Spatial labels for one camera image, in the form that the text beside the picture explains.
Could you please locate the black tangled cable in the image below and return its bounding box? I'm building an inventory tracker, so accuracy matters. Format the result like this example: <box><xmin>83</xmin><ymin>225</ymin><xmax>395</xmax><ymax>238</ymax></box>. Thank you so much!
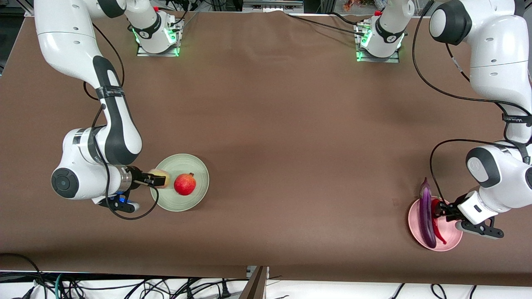
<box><xmin>125</xmin><ymin>277</ymin><xmax>196</xmax><ymax>299</ymax></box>

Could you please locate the red pomegranate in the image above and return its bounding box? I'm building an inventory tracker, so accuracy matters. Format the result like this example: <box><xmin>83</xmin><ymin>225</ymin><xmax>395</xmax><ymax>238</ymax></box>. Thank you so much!
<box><xmin>174</xmin><ymin>173</ymin><xmax>197</xmax><ymax>196</ymax></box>

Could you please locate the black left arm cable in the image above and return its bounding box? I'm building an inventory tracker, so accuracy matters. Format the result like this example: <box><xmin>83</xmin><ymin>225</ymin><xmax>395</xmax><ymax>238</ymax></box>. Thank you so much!
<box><xmin>411</xmin><ymin>0</ymin><xmax>532</xmax><ymax>208</ymax></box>

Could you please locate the red chili pepper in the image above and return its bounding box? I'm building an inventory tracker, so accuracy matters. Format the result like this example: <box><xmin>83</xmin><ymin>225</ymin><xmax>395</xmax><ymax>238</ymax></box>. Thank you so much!
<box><xmin>431</xmin><ymin>199</ymin><xmax>447</xmax><ymax>245</ymax></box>

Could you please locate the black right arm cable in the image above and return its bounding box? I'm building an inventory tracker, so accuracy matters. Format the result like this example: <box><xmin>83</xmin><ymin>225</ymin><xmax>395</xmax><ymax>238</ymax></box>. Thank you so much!
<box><xmin>83</xmin><ymin>23</ymin><xmax>160</xmax><ymax>221</ymax></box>

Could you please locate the pink round plate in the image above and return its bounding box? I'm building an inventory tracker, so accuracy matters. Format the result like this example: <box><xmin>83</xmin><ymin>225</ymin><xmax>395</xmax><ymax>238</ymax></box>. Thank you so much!
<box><xmin>408</xmin><ymin>196</ymin><xmax>463</xmax><ymax>252</ymax></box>

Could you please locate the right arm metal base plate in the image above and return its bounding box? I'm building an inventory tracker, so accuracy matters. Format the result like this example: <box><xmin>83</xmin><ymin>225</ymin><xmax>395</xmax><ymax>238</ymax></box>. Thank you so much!
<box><xmin>136</xmin><ymin>19</ymin><xmax>183</xmax><ymax>57</ymax></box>

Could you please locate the long black base cable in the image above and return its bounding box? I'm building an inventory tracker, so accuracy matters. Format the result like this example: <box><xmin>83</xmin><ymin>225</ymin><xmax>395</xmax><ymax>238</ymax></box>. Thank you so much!
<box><xmin>287</xmin><ymin>14</ymin><xmax>367</xmax><ymax>37</ymax></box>

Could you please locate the short black base cable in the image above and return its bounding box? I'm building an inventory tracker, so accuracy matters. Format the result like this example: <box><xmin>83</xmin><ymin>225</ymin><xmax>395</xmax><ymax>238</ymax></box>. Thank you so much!
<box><xmin>330</xmin><ymin>11</ymin><xmax>363</xmax><ymax>27</ymax></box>

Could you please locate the brown table cover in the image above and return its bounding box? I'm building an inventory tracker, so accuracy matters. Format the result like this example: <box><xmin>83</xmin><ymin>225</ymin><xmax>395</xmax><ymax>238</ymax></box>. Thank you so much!
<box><xmin>0</xmin><ymin>7</ymin><xmax>532</xmax><ymax>287</ymax></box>

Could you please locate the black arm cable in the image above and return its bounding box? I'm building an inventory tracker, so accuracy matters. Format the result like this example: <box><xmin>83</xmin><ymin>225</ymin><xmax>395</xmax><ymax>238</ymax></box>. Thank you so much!
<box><xmin>83</xmin><ymin>23</ymin><xmax>160</xmax><ymax>221</ymax></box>
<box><xmin>411</xmin><ymin>0</ymin><xmax>532</xmax><ymax>208</ymax></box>

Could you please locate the long purple eggplant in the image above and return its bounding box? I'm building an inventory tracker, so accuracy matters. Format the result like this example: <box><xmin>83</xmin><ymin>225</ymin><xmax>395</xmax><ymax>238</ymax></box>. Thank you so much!
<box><xmin>419</xmin><ymin>177</ymin><xmax>438</xmax><ymax>249</ymax></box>

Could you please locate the pink yellow peach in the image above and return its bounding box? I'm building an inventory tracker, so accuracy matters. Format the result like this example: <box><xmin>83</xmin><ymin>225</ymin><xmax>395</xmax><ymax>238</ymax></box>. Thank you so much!
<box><xmin>148</xmin><ymin>168</ymin><xmax>171</xmax><ymax>189</ymax></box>

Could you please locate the silver metal frame bar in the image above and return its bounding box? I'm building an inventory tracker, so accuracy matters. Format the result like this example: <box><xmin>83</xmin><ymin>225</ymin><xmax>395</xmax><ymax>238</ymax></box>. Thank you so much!
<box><xmin>242</xmin><ymin>0</ymin><xmax>305</xmax><ymax>13</ymax></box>

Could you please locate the pale green round plate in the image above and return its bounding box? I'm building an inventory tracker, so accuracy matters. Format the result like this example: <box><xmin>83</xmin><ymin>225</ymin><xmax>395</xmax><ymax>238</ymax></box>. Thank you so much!
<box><xmin>150</xmin><ymin>154</ymin><xmax>210</xmax><ymax>212</ymax></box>

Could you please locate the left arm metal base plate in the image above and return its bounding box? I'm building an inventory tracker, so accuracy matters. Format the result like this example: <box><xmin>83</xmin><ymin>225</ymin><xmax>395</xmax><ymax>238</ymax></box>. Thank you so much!
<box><xmin>355</xmin><ymin>23</ymin><xmax>400</xmax><ymax>64</ymax></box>

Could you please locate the dark metal post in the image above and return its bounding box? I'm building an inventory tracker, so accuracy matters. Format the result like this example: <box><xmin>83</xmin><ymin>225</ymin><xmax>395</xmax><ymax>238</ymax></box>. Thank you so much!
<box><xmin>239</xmin><ymin>266</ymin><xmax>269</xmax><ymax>299</ymax></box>

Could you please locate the black looped floor cable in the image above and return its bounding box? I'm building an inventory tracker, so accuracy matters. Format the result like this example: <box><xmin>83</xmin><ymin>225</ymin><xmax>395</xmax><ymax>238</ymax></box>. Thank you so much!
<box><xmin>0</xmin><ymin>252</ymin><xmax>44</xmax><ymax>299</ymax></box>

